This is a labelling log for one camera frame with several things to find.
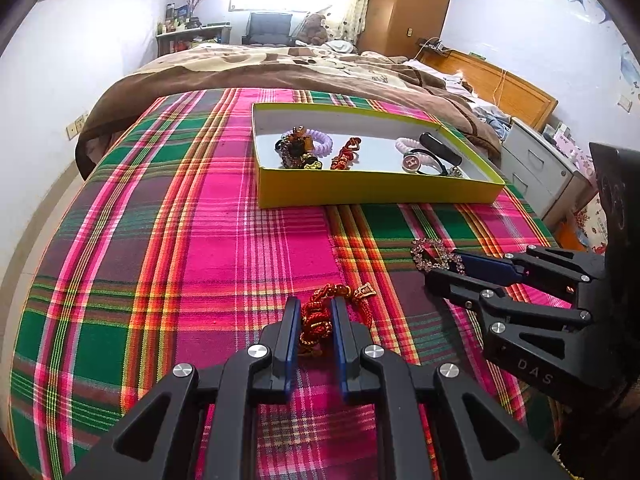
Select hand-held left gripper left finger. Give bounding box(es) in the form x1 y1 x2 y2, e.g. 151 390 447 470
62 296 302 480

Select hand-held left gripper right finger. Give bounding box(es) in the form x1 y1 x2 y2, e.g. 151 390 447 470
330 296 576 480

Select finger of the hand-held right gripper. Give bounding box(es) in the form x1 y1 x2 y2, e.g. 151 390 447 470
425 267 626 407
456 244 607 287

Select large red knotted cord ornament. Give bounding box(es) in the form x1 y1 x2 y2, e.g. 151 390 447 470
299 282 376 357

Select rhinestone brooch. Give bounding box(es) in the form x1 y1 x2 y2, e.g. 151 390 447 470
411 237 465 275

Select wide black band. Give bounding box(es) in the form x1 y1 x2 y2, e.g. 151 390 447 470
419 132 462 166

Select black hair tie round charm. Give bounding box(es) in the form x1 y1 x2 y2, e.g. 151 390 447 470
402 147 453 177

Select yellow cardboard box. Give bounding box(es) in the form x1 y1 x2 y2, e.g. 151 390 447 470
251 102 507 209

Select small red gold chain ornament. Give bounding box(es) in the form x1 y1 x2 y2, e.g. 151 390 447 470
330 136 364 171

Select dark bead bracelet amber stones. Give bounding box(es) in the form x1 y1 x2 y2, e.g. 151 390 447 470
274 127 315 162

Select red patterned bag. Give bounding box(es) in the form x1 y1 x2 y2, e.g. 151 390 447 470
572 195 608 256

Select grey bedside cabinet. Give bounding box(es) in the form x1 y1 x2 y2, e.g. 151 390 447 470
501 117 598 231

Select plaid bed sheet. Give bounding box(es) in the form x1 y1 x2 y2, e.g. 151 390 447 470
10 87 576 480

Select wooden headboard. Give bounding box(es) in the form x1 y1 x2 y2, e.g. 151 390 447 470
420 50 558 131

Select wooden wardrobe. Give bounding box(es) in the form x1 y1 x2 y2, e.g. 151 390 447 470
360 0 458 56

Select brown patterned blanket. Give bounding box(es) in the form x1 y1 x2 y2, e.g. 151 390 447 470
75 42 503 181

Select brown teddy bear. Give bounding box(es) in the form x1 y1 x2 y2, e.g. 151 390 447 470
297 13 328 46

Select spotted curtain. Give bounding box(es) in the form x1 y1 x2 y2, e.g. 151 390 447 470
332 0 376 43

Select dark chair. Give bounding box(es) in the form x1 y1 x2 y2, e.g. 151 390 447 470
242 11 293 46

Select cluttered shelf desk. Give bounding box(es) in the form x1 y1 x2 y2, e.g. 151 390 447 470
156 2 233 58

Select dolphin wall sticker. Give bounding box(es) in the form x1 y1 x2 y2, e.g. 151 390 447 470
620 42 640 92
566 0 613 23

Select purple spiral hair tie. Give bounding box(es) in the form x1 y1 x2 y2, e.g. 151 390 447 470
280 129 334 159

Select wall outlet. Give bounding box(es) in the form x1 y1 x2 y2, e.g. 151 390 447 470
67 112 91 141

